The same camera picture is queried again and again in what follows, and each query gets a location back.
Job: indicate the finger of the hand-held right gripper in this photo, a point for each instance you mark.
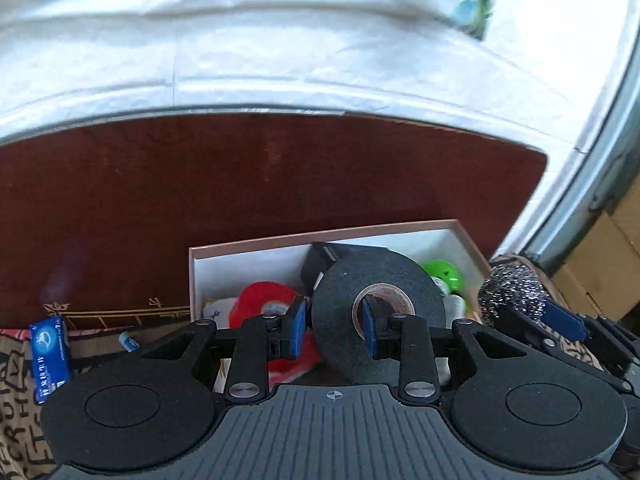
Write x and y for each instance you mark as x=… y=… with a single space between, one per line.
x=565 y=317
x=560 y=350

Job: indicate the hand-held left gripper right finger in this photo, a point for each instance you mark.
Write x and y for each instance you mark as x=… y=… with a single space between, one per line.
x=371 y=332

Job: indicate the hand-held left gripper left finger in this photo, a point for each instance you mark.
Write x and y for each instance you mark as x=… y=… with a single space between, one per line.
x=298 y=325

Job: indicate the large black tape roll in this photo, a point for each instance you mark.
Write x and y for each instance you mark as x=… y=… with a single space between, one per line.
x=340 y=285

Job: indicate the steel wool scourer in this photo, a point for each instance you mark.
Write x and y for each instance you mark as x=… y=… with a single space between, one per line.
x=512 y=290

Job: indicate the cardboard box with white inside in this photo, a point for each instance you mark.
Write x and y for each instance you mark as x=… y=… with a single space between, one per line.
x=240 y=270

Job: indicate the brown wooden desktop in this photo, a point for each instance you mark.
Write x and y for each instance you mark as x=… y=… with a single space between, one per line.
x=200 y=185

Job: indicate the red tape roll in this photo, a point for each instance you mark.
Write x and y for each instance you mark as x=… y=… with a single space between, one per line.
x=255 y=300

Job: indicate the black box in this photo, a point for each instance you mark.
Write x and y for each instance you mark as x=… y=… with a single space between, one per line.
x=312 y=265

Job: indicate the brown cardboard carton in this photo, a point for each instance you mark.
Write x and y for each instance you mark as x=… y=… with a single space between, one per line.
x=600 y=260

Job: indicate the small white packet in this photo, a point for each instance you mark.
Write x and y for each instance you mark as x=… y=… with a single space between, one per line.
x=217 y=308

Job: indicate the white plastic bottle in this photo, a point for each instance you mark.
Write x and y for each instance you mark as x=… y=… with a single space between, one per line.
x=457 y=305

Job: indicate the green perforated ball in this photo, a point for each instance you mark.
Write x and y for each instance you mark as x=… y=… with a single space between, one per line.
x=442 y=272

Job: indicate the small blue white tube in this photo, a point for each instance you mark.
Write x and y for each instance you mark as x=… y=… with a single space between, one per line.
x=129 y=341

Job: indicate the blue printed packet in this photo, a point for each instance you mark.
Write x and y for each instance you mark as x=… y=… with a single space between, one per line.
x=50 y=355

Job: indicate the letter printed cloth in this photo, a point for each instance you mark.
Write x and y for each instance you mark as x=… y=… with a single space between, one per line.
x=20 y=410

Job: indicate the floral printed sheet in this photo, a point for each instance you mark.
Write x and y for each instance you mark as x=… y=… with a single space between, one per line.
x=475 y=5

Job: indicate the grey metal door frame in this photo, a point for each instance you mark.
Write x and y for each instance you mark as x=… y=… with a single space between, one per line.
x=590 y=150

